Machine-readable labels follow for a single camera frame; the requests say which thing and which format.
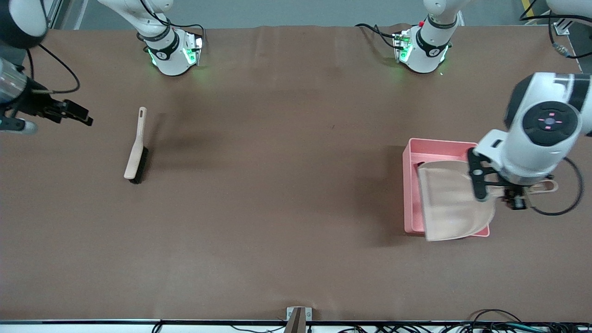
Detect beige hand brush black bristles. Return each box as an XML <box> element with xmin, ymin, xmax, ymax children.
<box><xmin>123</xmin><ymin>107</ymin><xmax>149</xmax><ymax>184</ymax></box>

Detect aluminium frame profile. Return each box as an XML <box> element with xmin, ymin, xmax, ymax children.
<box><xmin>553</xmin><ymin>18</ymin><xmax>574</xmax><ymax>37</ymax></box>
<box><xmin>28</xmin><ymin>0</ymin><xmax>63</xmax><ymax>41</ymax></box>

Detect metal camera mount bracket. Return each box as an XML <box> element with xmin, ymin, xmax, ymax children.
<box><xmin>284</xmin><ymin>307</ymin><xmax>313</xmax><ymax>333</ymax></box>

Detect beige plastic dustpan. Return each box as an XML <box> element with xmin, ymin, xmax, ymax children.
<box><xmin>418</xmin><ymin>160</ymin><xmax>559</xmax><ymax>242</ymax></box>

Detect pink plastic bin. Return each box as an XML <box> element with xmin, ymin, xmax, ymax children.
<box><xmin>402</xmin><ymin>138</ymin><xmax>490</xmax><ymax>238</ymax></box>

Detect black base power cable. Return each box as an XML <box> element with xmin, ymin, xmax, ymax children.
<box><xmin>164</xmin><ymin>16</ymin><xmax>206</xmax><ymax>47</ymax></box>
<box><xmin>355</xmin><ymin>23</ymin><xmax>403</xmax><ymax>49</ymax></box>

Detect brown table mat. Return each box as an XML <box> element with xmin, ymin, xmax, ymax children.
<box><xmin>0</xmin><ymin>25</ymin><xmax>592</xmax><ymax>322</ymax></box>

